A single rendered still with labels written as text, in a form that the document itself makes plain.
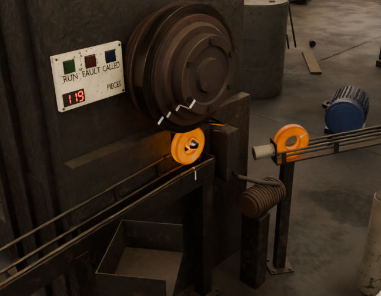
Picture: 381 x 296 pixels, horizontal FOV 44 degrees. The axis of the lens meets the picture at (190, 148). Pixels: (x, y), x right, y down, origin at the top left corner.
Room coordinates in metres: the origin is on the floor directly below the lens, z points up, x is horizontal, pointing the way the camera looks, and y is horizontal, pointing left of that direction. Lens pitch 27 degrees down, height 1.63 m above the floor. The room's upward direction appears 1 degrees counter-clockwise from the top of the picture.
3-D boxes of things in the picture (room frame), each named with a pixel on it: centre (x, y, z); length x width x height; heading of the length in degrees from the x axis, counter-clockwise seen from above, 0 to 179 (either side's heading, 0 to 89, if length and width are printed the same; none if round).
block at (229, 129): (1.85, -0.15, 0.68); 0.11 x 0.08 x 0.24; 45
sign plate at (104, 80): (1.51, 0.33, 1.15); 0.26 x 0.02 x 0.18; 135
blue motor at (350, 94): (3.56, -1.28, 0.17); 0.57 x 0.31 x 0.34; 155
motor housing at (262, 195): (1.82, -0.32, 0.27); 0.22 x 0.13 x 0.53; 135
